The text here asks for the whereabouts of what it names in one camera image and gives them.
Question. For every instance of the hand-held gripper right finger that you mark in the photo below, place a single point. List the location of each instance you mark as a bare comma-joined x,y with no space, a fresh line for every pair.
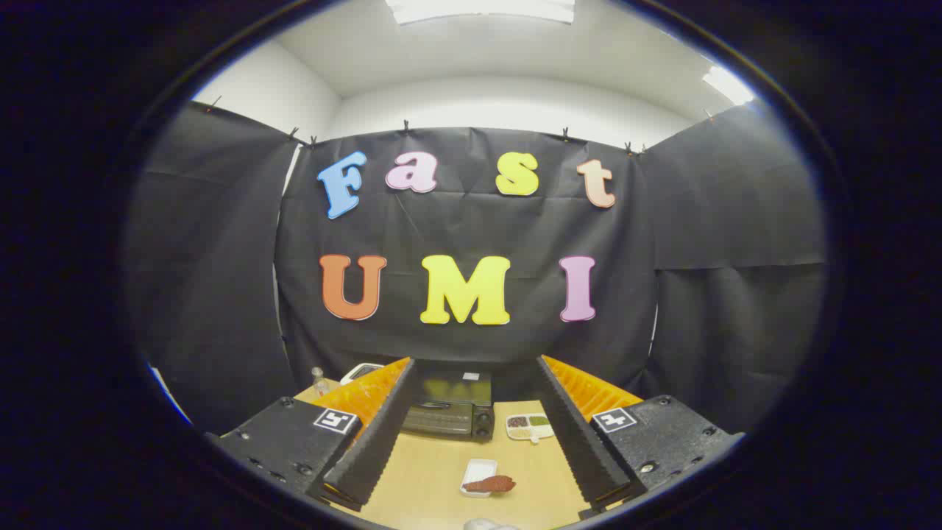
574,442

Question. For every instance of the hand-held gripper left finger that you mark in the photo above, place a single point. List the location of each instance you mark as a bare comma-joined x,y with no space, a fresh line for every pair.
383,442

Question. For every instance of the white bread toaster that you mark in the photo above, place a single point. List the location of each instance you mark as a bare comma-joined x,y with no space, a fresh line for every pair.
357,372

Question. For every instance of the ceiling light panel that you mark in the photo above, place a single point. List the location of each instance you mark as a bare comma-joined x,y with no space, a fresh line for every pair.
478,9
728,85

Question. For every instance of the black toaster oven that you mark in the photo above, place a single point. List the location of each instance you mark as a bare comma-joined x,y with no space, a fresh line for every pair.
449,412

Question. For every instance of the white divided dish with beans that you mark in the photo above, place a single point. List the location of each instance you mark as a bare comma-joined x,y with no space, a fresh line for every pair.
528,427

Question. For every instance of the small white rectangular tray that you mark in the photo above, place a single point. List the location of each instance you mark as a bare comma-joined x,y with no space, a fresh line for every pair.
480,467

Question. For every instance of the reddish brown meat piece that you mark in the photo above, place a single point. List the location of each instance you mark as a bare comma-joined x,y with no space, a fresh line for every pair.
489,484

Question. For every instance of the clear glass bottle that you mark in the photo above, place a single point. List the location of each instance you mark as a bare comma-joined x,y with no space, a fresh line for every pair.
320,384

